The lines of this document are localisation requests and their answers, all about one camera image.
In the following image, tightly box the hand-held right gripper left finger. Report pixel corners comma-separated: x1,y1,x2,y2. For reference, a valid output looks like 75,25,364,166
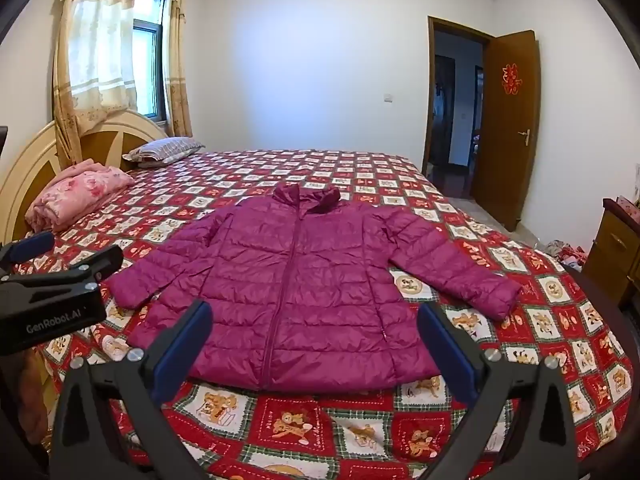
50,300,213,480

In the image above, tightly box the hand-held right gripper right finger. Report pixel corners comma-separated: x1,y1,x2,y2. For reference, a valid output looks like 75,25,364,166
417,302,583,480

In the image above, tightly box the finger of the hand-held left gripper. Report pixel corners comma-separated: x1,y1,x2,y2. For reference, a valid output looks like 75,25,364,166
0,246,124,291
0,231,56,275

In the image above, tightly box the purple down jacket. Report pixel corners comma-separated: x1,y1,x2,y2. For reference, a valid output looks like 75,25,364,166
107,182,523,395

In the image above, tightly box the person's left forearm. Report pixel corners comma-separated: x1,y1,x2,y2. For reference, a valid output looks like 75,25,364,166
12,345,56,443

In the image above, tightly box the pile of clothes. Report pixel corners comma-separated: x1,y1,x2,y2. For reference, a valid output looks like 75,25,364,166
545,240,588,271

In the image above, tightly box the pink folded blanket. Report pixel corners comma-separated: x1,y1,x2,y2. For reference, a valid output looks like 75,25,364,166
25,158,136,233

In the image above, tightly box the cream wooden bed headboard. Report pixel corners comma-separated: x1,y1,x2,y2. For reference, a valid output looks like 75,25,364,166
0,110,168,243

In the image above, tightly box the red printed bedspread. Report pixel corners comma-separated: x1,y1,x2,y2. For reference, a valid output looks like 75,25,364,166
27,149,635,480

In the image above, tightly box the striped pillow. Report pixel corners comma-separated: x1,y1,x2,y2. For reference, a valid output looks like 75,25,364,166
122,136,206,168

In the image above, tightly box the brown wooden cabinet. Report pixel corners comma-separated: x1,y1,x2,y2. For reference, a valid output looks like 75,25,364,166
582,197,640,306

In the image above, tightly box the dark framed window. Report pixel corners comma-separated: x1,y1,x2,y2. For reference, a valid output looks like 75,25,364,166
132,0,168,123

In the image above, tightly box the brown wooden door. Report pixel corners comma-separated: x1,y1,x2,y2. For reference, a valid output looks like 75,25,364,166
472,30,542,232

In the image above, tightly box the narrow beige curtain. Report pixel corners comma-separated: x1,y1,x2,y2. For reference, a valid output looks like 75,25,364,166
165,0,193,138

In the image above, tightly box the wide beige sheer curtain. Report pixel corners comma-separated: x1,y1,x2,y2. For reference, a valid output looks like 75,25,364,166
52,0,143,171

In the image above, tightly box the red paper door decoration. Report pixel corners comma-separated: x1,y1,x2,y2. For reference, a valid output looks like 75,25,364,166
501,62,521,95

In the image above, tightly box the brown door frame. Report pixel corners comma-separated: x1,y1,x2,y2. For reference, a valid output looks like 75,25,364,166
422,16,496,196

